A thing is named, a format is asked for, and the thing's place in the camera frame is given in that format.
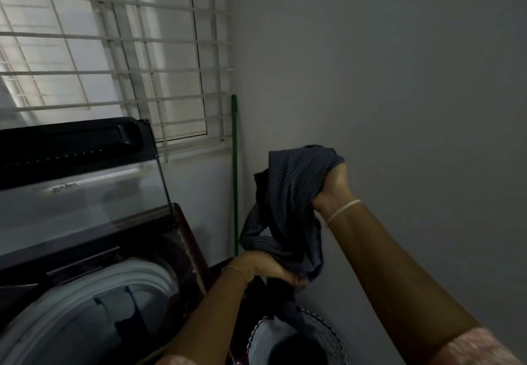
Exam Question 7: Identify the glass washing machine lid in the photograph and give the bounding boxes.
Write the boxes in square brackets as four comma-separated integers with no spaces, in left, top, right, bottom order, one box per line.
[0,116,175,271]

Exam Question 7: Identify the white thread wristband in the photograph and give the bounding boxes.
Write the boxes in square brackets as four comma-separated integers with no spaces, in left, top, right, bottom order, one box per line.
[326,199,362,228]

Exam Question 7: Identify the person's left hand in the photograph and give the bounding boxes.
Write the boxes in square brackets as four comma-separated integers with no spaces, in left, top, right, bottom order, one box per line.
[227,251,309,289]

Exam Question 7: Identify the person's left forearm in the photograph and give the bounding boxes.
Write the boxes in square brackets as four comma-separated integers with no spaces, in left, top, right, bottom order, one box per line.
[162,268,248,365]

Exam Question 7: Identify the top-load washing machine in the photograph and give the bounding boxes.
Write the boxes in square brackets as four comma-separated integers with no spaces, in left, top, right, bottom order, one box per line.
[0,202,215,365]

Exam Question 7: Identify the thin gold bracelet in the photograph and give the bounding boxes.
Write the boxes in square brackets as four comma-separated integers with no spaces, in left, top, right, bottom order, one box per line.
[222,265,249,288]

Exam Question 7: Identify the white window grille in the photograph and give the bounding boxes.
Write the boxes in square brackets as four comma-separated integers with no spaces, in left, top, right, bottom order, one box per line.
[0,0,233,160]

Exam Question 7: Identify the person's right hand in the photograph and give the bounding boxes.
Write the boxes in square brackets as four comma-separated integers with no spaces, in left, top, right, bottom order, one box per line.
[312,162,356,214]

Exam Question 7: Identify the pink sleeve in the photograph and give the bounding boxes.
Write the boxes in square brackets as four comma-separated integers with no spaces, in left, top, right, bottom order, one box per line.
[428,327,523,365]

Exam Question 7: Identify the green broom handle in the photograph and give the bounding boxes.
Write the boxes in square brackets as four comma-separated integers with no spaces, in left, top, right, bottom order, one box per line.
[231,94,240,257]

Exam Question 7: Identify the dark blue striped garment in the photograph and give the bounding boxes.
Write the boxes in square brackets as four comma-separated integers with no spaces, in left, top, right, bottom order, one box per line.
[240,145,346,324]

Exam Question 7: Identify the laundry basket with scalloped rim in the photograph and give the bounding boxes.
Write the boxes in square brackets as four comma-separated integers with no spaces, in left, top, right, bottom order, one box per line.
[246,308,348,365]

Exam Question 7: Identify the person's right forearm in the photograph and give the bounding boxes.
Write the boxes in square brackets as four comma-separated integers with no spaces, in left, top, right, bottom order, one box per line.
[319,201,482,365]

